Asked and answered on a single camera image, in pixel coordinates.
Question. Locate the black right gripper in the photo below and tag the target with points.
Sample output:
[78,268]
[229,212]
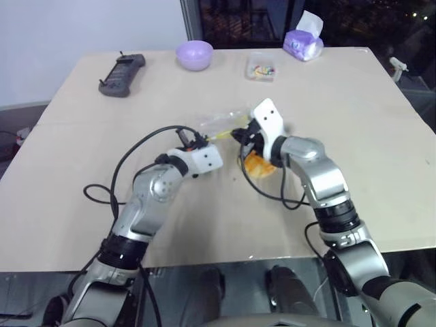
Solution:
[253,136]

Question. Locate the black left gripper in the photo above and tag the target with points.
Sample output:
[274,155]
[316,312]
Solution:
[186,138]

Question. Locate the clear plastic zip bag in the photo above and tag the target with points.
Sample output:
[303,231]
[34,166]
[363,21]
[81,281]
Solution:
[223,121]

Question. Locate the orange snack packet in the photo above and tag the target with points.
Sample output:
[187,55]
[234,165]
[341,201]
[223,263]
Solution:
[260,167]

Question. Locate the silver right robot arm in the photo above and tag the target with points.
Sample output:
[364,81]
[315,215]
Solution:
[323,180]

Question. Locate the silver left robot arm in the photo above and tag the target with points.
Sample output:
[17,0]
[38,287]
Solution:
[153,194]

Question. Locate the clear box with colourful bits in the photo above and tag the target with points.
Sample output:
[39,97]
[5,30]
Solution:
[261,68]

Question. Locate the purple plastic bowl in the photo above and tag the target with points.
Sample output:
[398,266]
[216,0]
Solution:
[194,54]

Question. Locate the beige table cover sheet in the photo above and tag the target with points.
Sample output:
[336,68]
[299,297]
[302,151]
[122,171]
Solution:
[102,136]

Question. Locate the dark grey handheld controller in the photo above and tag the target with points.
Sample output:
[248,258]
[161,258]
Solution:
[121,76]

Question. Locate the purple tissue pack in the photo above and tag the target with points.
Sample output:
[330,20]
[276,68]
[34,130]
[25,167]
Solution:
[303,44]

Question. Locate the white glue gun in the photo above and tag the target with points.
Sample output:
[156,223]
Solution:
[398,66]

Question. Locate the red and white power strip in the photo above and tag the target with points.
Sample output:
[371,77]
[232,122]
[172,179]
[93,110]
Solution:
[21,136]

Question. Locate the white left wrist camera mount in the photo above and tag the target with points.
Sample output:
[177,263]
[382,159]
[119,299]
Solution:
[204,160]

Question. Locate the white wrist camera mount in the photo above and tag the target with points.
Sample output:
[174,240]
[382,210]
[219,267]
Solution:
[269,119]
[204,160]

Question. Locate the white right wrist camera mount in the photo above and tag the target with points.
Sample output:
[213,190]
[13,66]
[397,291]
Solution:
[269,119]

